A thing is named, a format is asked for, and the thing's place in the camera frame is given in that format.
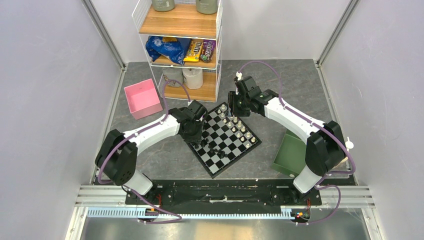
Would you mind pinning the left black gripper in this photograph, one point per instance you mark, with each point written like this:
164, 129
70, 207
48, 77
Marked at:
197, 138

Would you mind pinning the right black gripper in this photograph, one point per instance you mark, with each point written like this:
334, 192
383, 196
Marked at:
232, 97

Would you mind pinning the black white chess board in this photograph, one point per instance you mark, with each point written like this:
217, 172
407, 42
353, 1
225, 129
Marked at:
215, 166

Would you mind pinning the white wire wooden shelf rack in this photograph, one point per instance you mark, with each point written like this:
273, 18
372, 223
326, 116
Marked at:
183, 21

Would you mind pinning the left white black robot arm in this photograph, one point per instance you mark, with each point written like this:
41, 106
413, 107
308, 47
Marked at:
119, 151

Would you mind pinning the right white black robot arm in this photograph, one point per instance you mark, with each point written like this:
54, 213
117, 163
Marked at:
325, 146

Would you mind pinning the white chess pieces corner group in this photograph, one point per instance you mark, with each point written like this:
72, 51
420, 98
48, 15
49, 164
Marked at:
231, 129

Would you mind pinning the black chess pieces group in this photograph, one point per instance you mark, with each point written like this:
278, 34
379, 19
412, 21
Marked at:
206, 149

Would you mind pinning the white toilet paper roll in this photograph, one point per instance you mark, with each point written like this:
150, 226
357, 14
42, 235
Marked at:
193, 77

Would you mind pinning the pink plastic bin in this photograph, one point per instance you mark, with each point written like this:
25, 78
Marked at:
143, 99

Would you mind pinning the yellow M&M candy bag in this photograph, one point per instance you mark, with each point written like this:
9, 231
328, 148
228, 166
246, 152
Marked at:
194, 51

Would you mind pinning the brown M&M candy bag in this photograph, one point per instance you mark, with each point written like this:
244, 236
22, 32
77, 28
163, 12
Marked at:
207, 50

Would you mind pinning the blue snack bag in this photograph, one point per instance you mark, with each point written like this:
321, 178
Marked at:
173, 48

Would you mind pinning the green plastic tray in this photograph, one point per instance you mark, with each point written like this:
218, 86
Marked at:
290, 157

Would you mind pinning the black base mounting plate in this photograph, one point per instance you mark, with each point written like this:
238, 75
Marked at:
274, 192

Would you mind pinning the right green bottle on shelf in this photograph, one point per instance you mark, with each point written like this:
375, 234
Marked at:
207, 7

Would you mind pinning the green bottle on shelf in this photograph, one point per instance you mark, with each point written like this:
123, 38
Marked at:
207, 7
163, 5

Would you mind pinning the cream pump lotion bottle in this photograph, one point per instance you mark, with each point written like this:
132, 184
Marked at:
346, 150

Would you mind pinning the left green bottle on shelf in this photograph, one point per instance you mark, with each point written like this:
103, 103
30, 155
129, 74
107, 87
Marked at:
163, 5

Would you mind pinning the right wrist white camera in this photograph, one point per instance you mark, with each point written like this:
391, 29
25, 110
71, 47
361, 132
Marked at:
238, 76

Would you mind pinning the white cable duct strip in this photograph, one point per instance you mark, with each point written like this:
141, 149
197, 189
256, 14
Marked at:
147, 213

